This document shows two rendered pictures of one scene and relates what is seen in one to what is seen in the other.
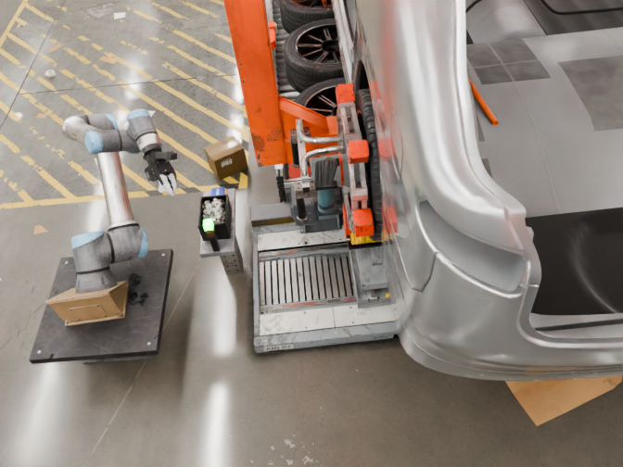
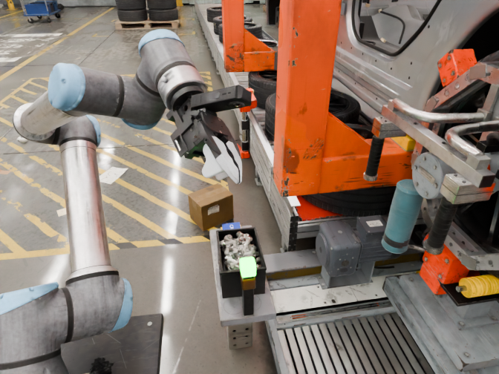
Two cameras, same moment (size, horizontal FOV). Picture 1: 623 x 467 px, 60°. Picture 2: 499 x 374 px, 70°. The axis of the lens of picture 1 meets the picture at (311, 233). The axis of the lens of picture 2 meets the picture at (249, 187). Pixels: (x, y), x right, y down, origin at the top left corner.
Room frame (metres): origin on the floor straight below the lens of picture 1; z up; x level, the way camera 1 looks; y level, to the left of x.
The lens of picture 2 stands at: (0.98, 0.59, 1.35)
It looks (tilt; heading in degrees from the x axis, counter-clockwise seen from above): 33 degrees down; 350
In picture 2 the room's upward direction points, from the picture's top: straight up
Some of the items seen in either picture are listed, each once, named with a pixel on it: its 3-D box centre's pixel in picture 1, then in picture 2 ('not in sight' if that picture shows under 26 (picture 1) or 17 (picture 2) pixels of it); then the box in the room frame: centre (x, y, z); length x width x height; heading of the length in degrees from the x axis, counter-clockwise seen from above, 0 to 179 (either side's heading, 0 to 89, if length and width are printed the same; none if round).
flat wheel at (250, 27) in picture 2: not in sight; (240, 33); (6.76, -0.32, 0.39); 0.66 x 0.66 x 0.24
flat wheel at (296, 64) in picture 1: (332, 57); (310, 116); (3.30, -0.28, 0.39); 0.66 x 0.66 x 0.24
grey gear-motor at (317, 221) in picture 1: (328, 209); (364, 254); (2.02, -0.11, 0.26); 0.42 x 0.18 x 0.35; 90
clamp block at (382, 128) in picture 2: (300, 134); (390, 126); (1.88, 0.00, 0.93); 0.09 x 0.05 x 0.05; 90
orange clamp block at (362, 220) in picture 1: (362, 222); not in sight; (1.39, -0.21, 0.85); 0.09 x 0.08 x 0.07; 0
